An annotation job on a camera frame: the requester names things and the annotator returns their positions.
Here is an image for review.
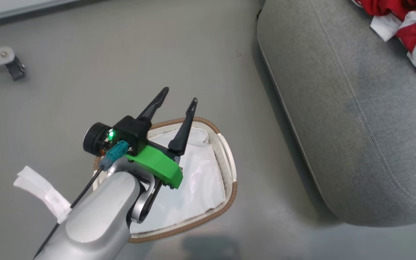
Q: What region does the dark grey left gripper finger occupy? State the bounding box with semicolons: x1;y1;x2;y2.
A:
168;97;198;156
136;87;170;121

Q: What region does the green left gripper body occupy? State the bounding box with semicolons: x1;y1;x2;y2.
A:
126;142;184;190

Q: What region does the red and white cloth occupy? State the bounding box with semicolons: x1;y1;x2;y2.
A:
352;0;416;77

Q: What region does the grey fabric sofa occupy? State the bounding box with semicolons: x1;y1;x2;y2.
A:
256;0;416;227

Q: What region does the white basket liner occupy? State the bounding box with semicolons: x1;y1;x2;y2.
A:
130;126;227;234

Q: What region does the white laundry basket brown rim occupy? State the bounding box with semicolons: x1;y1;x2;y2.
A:
92;116;238;243

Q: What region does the white tape label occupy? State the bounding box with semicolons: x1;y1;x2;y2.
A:
13;165;72;224

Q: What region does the teal cable connector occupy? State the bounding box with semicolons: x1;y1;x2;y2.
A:
99;140;130;171

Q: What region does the thin black cable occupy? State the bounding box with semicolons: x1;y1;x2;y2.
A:
33;164;105;260

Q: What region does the grey partition frame rail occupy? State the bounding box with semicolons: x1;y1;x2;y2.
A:
0;0;82;25

